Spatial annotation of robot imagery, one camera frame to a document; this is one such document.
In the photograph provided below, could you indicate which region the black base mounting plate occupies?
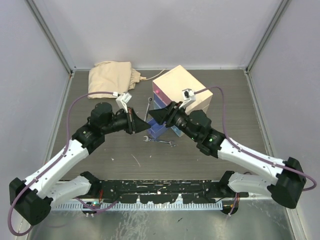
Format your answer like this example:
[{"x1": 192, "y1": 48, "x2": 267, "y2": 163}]
[{"x1": 97, "y1": 180, "x2": 236, "y2": 204}]

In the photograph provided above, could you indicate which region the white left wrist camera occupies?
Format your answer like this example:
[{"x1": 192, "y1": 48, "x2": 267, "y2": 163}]
[{"x1": 112, "y1": 91, "x2": 132, "y2": 113}]

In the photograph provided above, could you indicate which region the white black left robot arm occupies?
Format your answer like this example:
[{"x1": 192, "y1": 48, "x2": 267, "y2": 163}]
[{"x1": 9, "y1": 102, "x2": 151, "y2": 226}]

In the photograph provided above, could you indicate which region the silver ratchet wrench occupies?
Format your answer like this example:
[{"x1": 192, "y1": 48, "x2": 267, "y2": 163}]
[{"x1": 144, "y1": 97, "x2": 153, "y2": 122}]

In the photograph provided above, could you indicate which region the light blue cable duct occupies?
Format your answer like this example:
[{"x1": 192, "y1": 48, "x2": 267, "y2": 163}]
[{"x1": 53, "y1": 200, "x2": 223, "y2": 211}]

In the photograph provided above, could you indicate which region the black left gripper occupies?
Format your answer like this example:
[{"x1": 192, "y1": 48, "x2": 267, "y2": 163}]
[{"x1": 102, "y1": 106, "x2": 150, "y2": 135}]

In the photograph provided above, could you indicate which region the silver combination wrench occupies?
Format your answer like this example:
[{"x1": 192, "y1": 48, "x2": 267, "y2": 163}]
[{"x1": 143, "y1": 135, "x2": 176, "y2": 147}]

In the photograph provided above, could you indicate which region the pastel mini drawer chest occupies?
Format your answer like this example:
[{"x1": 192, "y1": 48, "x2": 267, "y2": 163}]
[{"x1": 146, "y1": 64, "x2": 214, "y2": 140}]

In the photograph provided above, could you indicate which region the beige folded cloth bag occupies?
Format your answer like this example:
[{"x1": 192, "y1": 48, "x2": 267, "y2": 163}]
[{"x1": 87, "y1": 60, "x2": 166, "y2": 100}]

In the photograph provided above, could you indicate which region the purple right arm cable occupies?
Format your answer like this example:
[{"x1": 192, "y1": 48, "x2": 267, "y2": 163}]
[{"x1": 194, "y1": 86, "x2": 317, "y2": 216}]

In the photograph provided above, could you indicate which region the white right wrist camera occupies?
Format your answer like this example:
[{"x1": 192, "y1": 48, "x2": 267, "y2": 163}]
[{"x1": 179, "y1": 88, "x2": 196, "y2": 109}]

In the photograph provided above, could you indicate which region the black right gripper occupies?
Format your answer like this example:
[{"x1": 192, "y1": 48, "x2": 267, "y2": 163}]
[{"x1": 149, "y1": 100, "x2": 199, "y2": 141}]

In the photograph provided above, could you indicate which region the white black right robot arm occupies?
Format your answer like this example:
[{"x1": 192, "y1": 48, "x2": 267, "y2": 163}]
[{"x1": 149, "y1": 101, "x2": 306, "y2": 209}]

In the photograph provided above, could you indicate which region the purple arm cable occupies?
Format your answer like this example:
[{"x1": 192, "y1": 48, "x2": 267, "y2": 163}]
[
  {"x1": 7, "y1": 91, "x2": 121, "y2": 237},
  {"x1": 194, "y1": 86, "x2": 317, "y2": 216}
]

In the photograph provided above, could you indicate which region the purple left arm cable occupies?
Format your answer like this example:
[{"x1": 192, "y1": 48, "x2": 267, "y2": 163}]
[{"x1": 7, "y1": 91, "x2": 121, "y2": 237}]

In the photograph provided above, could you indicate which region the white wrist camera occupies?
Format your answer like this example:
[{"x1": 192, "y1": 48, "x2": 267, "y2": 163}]
[
  {"x1": 112, "y1": 91, "x2": 132, "y2": 113},
  {"x1": 179, "y1": 88, "x2": 196, "y2": 109}
]

